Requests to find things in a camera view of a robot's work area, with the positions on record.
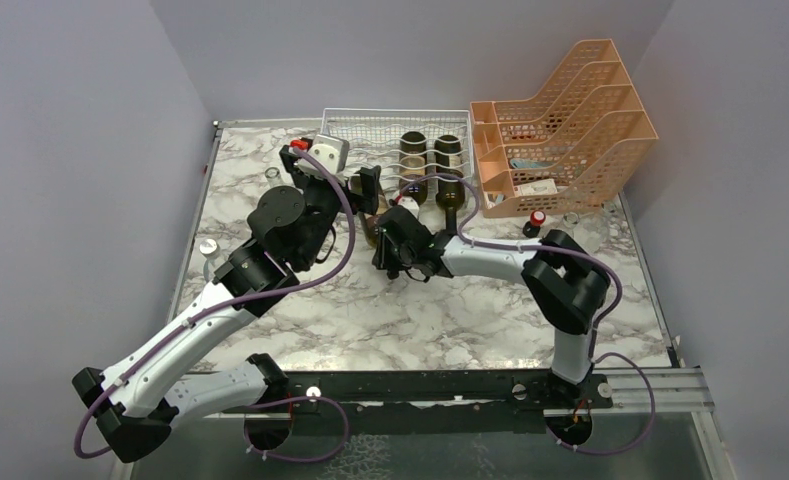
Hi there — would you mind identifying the peach plastic file organizer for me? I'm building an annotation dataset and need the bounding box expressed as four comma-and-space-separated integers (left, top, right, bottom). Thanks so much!
470, 39, 659, 218

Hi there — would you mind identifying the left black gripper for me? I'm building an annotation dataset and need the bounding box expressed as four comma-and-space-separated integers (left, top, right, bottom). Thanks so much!
284, 155, 381, 269

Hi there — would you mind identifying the green wine bottle white label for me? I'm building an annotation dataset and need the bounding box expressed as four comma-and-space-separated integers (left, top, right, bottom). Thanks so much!
398, 130, 428, 205

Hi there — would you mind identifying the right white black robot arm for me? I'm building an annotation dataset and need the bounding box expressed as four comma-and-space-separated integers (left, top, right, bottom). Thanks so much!
373, 206, 618, 407

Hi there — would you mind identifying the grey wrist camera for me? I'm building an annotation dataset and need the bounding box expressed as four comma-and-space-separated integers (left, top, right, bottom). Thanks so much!
393, 196, 420, 219
290, 133, 350, 180

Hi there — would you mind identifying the small red capped bottle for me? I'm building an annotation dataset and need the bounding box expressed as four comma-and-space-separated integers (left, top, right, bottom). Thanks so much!
522, 210, 547, 239

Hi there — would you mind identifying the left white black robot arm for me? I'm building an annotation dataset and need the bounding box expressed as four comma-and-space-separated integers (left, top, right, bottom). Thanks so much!
72, 139, 379, 463

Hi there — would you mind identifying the clear glass bottle tall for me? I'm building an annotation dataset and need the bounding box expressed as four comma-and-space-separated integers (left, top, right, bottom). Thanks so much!
264, 167, 285, 190

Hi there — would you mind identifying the purple cable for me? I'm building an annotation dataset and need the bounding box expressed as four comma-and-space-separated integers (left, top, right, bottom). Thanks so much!
72, 146, 358, 460
393, 172, 658, 457

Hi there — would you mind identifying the blue item in organizer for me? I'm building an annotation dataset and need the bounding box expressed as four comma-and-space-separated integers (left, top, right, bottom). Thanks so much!
509, 158, 544, 169

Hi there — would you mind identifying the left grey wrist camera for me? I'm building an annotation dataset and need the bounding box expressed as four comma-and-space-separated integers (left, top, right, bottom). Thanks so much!
290, 133, 350, 180

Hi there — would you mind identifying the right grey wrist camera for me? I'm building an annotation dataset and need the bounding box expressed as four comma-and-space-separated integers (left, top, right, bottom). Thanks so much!
393, 196, 420, 219

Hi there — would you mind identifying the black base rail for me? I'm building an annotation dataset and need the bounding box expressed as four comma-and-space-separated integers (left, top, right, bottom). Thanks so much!
221, 354, 614, 439

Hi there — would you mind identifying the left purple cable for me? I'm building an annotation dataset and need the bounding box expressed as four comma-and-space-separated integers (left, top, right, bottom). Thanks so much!
72, 146, 358, 460

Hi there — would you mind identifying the clear bottle silver cap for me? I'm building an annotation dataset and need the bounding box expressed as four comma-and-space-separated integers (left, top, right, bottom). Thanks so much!
198, 238, 222, 283

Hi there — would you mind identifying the green wine bottle dark label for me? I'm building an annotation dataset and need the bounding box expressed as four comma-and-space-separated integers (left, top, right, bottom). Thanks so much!
434, 134, 466, 232

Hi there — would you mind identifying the white wire wine rack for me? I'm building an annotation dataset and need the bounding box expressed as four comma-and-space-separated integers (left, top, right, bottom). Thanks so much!
320, 108, 475, 190

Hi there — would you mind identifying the clear glass bottle right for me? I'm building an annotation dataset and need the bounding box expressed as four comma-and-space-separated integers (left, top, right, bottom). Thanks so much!
559, 201, 620, 253

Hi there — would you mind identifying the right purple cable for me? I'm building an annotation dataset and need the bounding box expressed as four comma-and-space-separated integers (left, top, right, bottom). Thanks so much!
393, 172, 658, 457

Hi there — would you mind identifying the green Primitivo wine bottle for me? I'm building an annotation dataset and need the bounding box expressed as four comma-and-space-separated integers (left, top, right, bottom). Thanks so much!
358, 193, 389, 248

